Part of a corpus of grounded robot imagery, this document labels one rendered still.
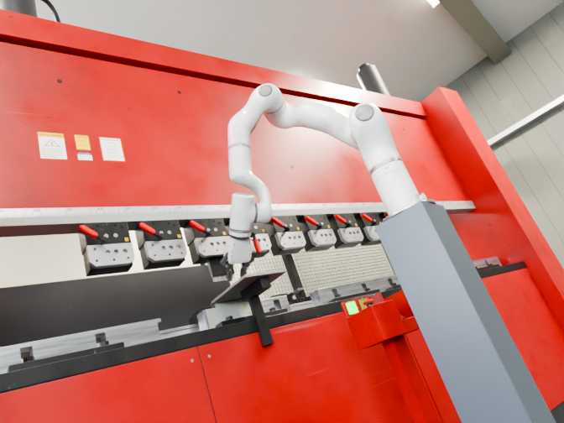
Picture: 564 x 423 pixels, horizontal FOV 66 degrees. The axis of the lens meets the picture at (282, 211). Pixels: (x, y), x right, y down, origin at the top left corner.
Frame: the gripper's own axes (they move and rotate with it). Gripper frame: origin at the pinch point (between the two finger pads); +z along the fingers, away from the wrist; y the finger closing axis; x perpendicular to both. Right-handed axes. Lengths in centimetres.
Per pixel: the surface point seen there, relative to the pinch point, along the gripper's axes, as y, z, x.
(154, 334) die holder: 33.7, 15.0, 5.3
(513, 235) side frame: -214, -5, 8
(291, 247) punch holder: -35.0, -5.6, -10.3
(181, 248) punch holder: 17.3, -8.7, -12.8
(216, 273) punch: 3.9, 1.6, -8.7
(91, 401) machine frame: 59, 20, 25
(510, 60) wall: -447, -171, -130
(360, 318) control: -26.7, 6.2, 40.7
